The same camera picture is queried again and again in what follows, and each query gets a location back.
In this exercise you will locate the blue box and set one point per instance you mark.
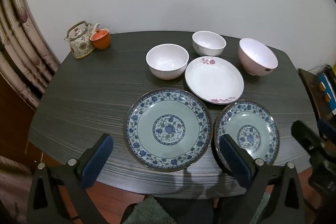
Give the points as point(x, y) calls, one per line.
point(328, 90)

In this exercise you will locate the white bowl with printed side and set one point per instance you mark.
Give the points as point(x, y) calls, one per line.
point(209, 43)

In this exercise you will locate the beige patterned curtain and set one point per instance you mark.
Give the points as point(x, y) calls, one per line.
point(23, 43)

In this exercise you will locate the white plate with pink flowers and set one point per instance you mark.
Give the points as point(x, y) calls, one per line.
point(214, 79)

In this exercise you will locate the orange cup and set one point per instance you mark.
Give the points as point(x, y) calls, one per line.
point(100, 40)

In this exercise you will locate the large blue floral plate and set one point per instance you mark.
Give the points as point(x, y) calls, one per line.
point(168, 129)

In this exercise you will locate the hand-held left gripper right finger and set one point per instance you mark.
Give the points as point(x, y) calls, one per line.
point(232, 158)

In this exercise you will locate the person's dark trousers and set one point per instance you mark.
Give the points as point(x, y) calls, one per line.
point(183, 211)

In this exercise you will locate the pink bowl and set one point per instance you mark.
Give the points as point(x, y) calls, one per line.
point(256, 57)

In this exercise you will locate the dark wooden side shelf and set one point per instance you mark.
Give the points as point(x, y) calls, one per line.
point(311, 90)

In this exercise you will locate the plain white bowl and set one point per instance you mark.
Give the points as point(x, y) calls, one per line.
point(167, 61)

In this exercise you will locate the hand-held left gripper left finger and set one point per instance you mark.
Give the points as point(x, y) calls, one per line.
point(95, 161)

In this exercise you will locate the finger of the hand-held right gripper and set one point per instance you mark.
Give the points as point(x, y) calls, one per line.
point(305, 136)
point(328, 128)

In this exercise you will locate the small blue floral plate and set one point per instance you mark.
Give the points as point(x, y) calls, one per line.
point(249, 132)

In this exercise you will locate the floral ceramic teapot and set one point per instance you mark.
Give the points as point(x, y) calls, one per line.
point(80, 43)

